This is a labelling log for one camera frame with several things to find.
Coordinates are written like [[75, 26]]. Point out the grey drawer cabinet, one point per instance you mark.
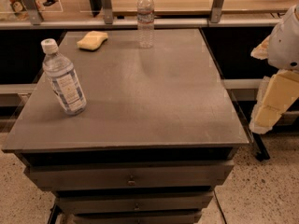
[[158, 134]]

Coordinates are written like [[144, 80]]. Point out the clear water bottle red label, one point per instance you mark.
[[145, 23]]

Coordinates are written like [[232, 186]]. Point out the colourful box on shelf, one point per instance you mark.
[[11, 10]]

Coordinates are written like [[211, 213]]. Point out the yellow sponge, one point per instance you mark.
[[92, 40]]

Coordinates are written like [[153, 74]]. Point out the small black object on shelf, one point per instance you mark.
[[49, 3]]

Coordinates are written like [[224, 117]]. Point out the blue label plastic bottle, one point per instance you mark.
[[63, 78]]

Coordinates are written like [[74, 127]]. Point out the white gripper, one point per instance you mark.
[[284, 48]]

